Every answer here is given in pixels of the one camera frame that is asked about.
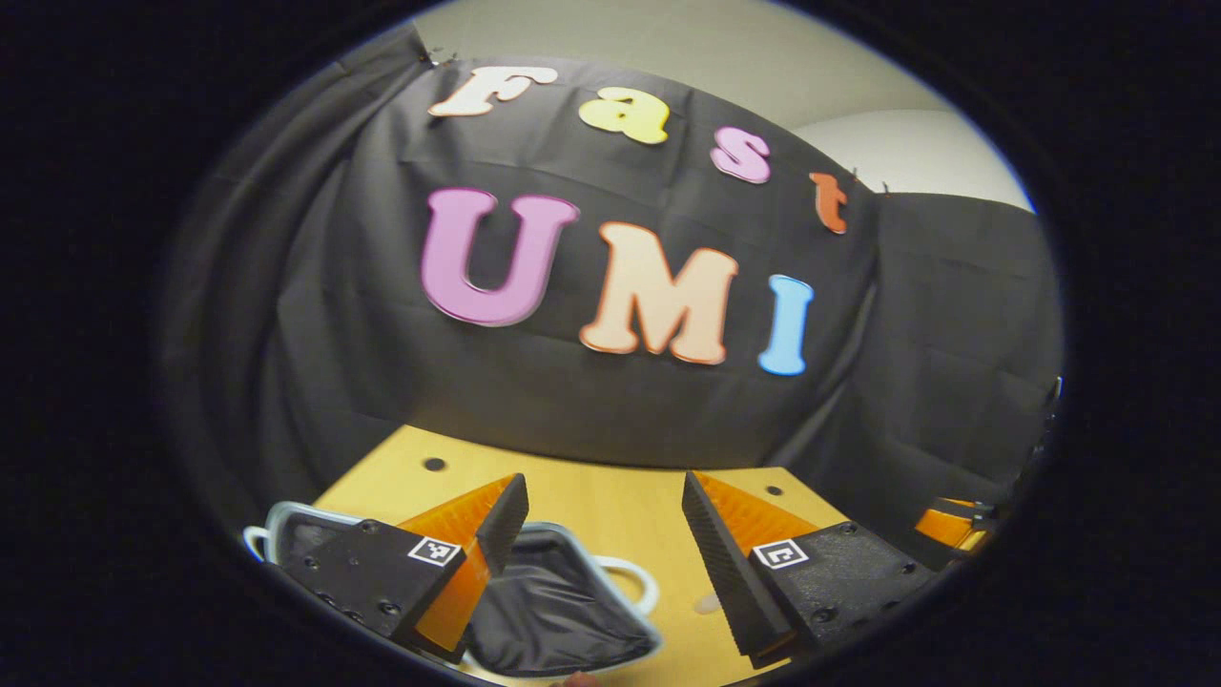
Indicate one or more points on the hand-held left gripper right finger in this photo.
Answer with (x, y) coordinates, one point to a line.
(720, 563)

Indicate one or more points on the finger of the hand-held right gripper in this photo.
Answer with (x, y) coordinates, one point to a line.
(944, 525)

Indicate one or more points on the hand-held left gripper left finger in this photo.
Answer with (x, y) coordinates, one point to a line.
(503, 523)

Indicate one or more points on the black backdrop cloth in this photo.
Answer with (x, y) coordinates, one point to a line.
(620, 401)

